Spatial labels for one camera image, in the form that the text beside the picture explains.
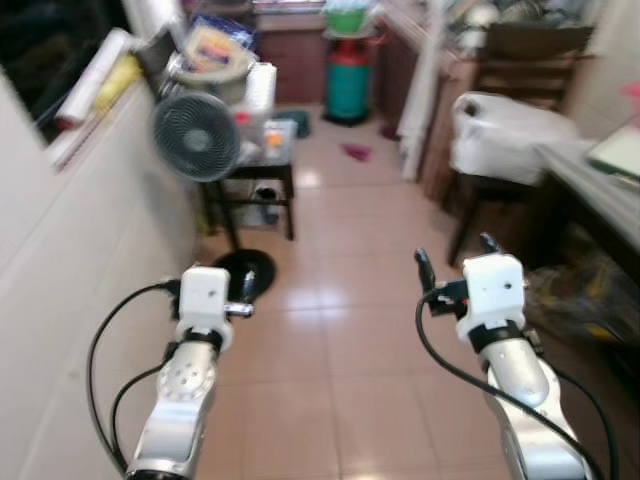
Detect pale green cutting board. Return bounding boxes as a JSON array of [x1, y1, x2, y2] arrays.
[[585, 124, 640, 182]]

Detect white paper roll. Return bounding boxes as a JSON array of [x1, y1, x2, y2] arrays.
[[54, 28, 137, 128]]

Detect dark wooden chair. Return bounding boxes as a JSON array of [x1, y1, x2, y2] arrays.
[[443, 24, 597, 267]]

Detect white upright pipes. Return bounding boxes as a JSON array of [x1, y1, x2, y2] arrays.
[[399, 0, 447, 182]]

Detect teal plastic tub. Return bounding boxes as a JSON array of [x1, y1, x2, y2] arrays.
[[288, 110, 313, 138]]

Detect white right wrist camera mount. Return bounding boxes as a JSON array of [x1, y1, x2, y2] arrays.
[[457, 254, 529, 347]]

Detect white plastic canister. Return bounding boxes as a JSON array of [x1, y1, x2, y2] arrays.
[[244, 62, 279, 117]]

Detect pink rag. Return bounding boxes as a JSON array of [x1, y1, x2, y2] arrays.
[[341, 143, 374, 164]]

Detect white plastic bag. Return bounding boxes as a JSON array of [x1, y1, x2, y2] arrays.
[[450, 92, 583, 187]]

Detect black standing fan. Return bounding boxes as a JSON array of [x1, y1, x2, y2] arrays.
[[150, 88, 278, 302]]

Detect blue and yellow packet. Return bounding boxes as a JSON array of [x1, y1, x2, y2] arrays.
[[185, 14, 260, 77]]

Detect yellow plastic bag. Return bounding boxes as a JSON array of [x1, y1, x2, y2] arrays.
[[95, 54, 147, 113]]

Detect green plastic basin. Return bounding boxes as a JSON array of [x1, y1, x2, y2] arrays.
[[324, 4, 372, 37]]

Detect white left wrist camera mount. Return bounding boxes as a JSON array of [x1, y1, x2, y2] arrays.
[[175, 265, 234, 351]]

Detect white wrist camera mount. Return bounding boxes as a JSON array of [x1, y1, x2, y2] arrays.
[[457, 254, 529, 347], [175, 265, 234, 351]]

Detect long black left arm cable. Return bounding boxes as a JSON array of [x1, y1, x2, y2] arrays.
[[87, 282, 181, 473]]

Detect yellow printed sacks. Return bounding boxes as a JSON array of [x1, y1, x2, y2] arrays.
[[528, 250, 640, 343]]

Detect grey rice cooker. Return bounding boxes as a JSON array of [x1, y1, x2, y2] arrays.
[[164, 50, 251, 107]]

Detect small black side table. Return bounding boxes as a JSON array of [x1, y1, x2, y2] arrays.
[[198, 155, 299, 243]]

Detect green gas cylinder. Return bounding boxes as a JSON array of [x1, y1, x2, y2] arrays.
[[324, 35, 374, 127]]

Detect short black left arm cable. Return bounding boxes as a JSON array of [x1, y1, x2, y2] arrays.
[[110, 365, 169, 469]]

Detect black looping right arm cable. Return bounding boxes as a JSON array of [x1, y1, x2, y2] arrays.
[[415, 290, 607, 480]]

